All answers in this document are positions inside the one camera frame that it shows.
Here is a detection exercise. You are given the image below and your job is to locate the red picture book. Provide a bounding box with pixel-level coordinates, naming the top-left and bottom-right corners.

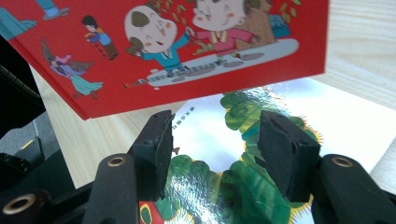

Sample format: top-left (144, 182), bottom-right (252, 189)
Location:
top-left (0, 0), bottom-right (331, 121)

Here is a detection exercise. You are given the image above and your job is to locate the white caterpillar picture book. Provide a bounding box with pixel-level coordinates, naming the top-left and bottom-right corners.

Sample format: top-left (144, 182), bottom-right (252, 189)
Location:
top-left (138, 77), bottom-right (396, 224)

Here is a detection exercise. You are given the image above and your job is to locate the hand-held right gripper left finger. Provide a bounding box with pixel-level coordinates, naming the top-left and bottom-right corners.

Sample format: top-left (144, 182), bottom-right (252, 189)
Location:
top-left (128, 108), bottom-right (176, 203)

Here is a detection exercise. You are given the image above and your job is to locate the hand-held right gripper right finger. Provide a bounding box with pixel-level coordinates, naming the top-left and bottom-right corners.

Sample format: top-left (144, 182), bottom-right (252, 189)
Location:
top-left (256, 109), bottom-right (322, 203)

